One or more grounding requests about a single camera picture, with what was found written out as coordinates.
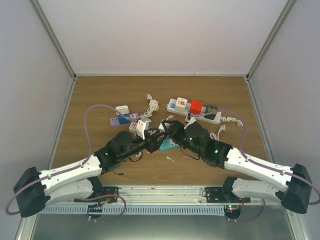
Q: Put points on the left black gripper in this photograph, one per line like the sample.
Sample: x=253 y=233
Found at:
x=154 y=145

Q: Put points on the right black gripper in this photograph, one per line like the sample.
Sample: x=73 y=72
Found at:
x=174 y=130

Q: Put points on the long white power strip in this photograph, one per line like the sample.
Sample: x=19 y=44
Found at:
x=171 y=108

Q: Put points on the white cartoon cube adapter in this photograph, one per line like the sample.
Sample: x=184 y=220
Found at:
x=180 y=105

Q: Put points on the red cube adapter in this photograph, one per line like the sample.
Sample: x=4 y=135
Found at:
x=195 y=107

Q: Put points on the blue cube adapter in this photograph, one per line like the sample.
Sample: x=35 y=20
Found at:
x=123 y=120

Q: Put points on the white square charger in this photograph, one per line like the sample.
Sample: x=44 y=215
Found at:
x=123 y=109

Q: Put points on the dark green cube adapter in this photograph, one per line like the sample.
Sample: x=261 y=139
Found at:
x=211 y=108

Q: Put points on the small white plug adapter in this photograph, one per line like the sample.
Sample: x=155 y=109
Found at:
x=163 y=127

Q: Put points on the black power adapter with cable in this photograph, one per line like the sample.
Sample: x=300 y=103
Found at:
x=138 y=157

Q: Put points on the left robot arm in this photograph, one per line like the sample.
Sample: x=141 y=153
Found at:
x=34 y=188

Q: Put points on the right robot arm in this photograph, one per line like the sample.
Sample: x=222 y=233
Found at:
x=289 y=186

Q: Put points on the teal power strip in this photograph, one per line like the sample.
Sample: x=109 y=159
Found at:
x=168 y=144

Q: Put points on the white power strip centre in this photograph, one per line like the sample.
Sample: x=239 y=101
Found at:
x=132 y=127

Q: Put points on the purple power strip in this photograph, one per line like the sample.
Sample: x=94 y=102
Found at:
x=115 y=123

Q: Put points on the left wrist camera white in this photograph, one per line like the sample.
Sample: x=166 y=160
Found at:
x=143 y=125

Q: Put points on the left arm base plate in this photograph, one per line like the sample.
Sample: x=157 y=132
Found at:
x=107 y=194

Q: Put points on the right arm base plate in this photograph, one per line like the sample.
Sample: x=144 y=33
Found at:
x=213 y=194

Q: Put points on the slotted cable duct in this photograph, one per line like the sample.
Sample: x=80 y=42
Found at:
x=78 y=209

